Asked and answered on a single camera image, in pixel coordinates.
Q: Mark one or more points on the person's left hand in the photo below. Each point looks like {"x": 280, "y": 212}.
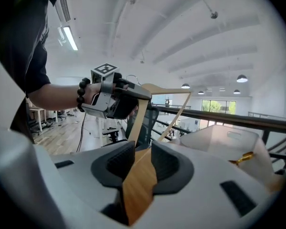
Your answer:
{"x": 134, "y": 111}

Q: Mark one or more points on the light wooden hanger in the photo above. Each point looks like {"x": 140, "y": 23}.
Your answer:
{"x": 139, "y": 118}

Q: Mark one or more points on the large glass window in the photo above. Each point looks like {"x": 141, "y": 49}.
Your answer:
{"x": 217, "y": 106}

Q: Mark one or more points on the ceiling air vent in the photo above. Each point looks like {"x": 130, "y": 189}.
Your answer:
{"x": 63, "y": 6}

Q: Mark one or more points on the dark railing with wooden handrail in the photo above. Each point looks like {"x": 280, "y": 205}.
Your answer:
{"x": 228, "y": 118}

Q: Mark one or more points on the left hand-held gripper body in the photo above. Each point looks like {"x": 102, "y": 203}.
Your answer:
{"x": 105, "y": 104}

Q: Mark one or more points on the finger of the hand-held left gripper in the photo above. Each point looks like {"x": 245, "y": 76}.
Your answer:
{"x": 133, "y": 92}

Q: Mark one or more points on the person's black shirt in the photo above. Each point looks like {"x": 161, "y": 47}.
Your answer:
{"x": 21, "y": 32}

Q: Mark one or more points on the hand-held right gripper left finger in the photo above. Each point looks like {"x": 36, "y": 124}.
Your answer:
{"x": 81, "y": 187}

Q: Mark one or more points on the translucent white plastic bin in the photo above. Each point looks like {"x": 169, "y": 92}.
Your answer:
{"x": 205, "y": 139}

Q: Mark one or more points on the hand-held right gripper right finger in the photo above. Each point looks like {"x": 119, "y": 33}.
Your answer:
{"x": 205, "y": 175}

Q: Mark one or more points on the black mesh office chair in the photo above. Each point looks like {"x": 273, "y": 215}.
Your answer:
{"x": 151, "y": 118}

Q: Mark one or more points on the ceiling strip light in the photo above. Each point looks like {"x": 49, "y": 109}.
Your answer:
{"x": 70, "y": 38}

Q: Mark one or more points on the person's left forearm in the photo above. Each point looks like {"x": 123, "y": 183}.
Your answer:
{"x": 62, "y": 95}

